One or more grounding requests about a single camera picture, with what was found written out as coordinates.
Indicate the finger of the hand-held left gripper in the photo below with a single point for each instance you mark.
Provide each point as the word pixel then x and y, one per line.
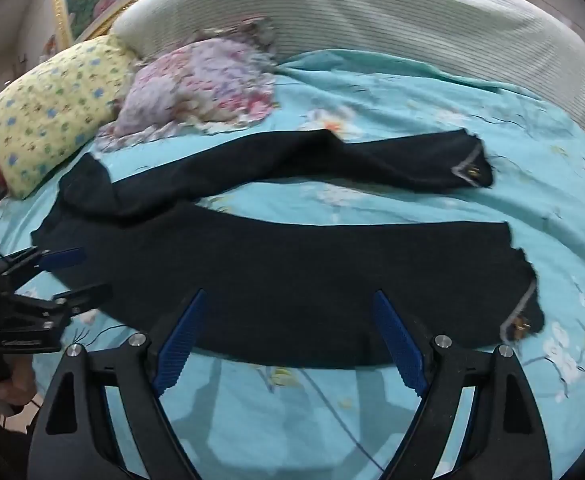
pixel 85 296
pixel 65 258

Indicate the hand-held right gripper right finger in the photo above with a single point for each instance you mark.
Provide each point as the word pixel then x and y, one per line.
pixel 397 345

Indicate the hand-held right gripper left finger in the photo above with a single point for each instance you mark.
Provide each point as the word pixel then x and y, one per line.
pixel 180 345

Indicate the black pants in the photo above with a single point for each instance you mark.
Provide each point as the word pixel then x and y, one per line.
pixel 272 260

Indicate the person's left hand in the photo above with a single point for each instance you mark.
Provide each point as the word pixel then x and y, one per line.
pixel 2 385

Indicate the blue floral bedsheet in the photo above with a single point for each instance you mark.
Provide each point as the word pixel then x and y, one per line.
pixel 422 200

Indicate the yellow patterned pillow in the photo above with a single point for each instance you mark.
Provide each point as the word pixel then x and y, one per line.
pixel 52 110

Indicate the pink floral pillow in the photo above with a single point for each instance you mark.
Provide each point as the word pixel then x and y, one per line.
pixel 197 85

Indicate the striped padded headboard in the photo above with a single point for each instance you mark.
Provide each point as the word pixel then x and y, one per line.
pixel 397 15

